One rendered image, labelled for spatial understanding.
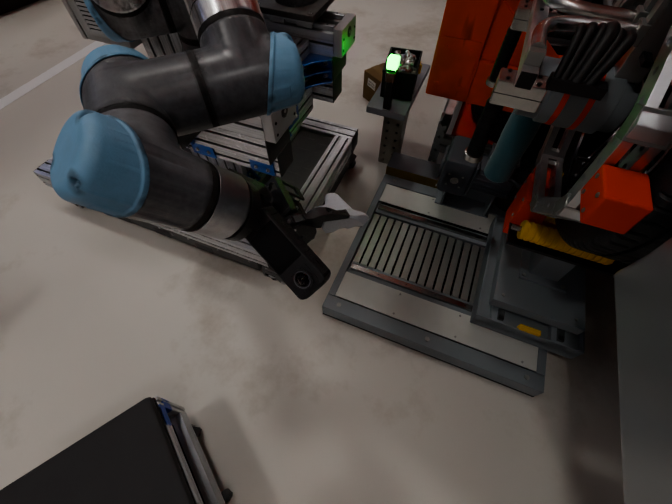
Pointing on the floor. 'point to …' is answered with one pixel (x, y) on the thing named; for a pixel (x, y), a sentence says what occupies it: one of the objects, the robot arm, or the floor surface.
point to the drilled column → (391, 138)
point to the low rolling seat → (126, 464)
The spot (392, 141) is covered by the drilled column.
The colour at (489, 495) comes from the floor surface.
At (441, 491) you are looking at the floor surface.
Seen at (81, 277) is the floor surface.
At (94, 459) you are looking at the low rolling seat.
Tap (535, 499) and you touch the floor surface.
